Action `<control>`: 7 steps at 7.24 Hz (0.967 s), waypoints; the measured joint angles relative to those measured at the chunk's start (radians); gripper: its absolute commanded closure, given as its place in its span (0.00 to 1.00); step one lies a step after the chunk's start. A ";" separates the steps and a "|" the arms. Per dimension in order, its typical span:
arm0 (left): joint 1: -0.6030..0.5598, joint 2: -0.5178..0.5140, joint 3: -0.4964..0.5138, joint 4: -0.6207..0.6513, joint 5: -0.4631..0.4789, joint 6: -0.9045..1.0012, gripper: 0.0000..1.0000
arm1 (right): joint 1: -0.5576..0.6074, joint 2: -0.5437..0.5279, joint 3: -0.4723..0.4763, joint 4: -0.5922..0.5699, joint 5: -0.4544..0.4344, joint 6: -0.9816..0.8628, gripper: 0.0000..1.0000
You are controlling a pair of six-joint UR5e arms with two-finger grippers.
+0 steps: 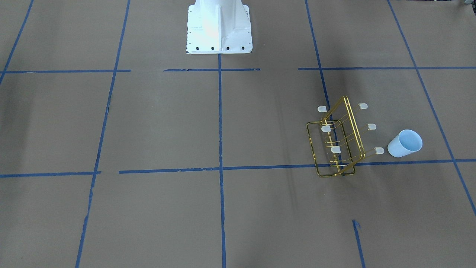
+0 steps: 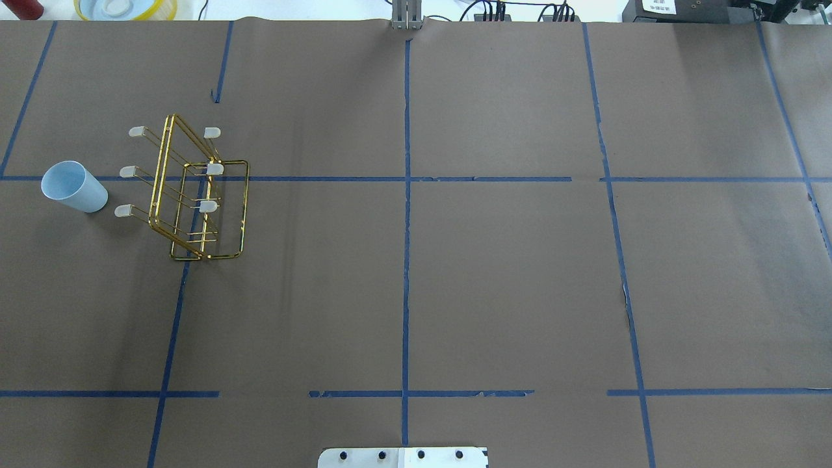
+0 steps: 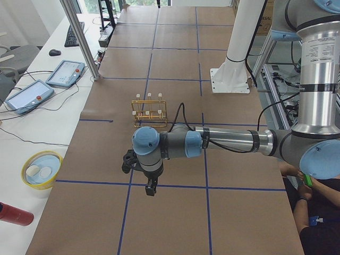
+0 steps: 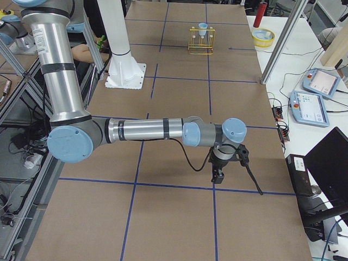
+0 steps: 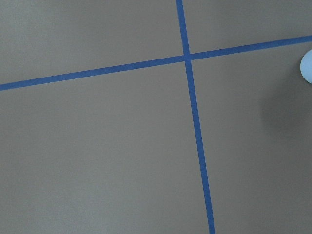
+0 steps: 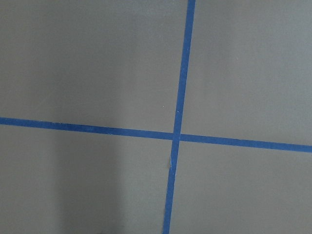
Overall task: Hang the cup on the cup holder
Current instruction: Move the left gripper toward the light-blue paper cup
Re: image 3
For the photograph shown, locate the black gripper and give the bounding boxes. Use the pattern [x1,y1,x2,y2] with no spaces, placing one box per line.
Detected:
[143,169,163,196]

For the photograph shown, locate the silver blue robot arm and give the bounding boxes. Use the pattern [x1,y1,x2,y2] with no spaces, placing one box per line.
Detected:
[122,1,339,196]

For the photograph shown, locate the yellow bowl with blue lid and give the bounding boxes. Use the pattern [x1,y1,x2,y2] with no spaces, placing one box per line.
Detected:
[21,150,63,190]

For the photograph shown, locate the far blue teach pendant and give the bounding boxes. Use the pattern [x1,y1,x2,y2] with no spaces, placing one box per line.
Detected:
[46,60,85,88]

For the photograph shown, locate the blue teach pendant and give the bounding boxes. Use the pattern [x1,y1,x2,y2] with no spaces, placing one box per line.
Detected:
[46,60,85,88]
[5,80,54,114]

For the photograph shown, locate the red cylindrical bottle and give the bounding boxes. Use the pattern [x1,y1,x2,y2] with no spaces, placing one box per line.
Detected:
[1,202,34,226]

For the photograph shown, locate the near blue teach pendant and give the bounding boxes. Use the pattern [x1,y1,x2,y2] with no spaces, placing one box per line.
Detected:
[5,80,54,114]

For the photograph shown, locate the seated person in black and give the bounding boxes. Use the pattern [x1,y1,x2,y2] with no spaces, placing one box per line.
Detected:
[278,161,339,254]

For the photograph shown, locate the black computer mouse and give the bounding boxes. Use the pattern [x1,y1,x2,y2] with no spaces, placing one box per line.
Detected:
[48,49,61,56]

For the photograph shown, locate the black keyboard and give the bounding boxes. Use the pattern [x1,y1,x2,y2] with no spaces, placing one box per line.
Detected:
[64,25,79,47]

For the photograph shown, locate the grey office chair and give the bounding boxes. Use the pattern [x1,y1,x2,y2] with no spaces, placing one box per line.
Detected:
[1,45,40,92]

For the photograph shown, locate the gold wire cup holder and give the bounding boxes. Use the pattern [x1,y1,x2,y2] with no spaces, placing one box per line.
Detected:
[131,93,168,128]

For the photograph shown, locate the aluminium frame post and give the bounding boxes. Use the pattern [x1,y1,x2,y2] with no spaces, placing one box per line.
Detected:
[60,0,100,81]

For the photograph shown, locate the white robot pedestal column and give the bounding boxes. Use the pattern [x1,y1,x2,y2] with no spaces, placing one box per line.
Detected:
[210,0,267,94]

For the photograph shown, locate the green handled tool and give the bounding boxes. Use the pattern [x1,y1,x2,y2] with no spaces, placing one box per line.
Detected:
[304,174,313,187]

